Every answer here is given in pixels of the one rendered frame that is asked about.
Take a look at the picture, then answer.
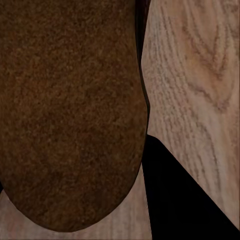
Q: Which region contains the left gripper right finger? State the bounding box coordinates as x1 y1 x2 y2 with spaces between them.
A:
142 135 240 240

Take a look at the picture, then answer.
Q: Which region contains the sandal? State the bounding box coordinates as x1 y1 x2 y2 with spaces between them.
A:
0 0 151 233

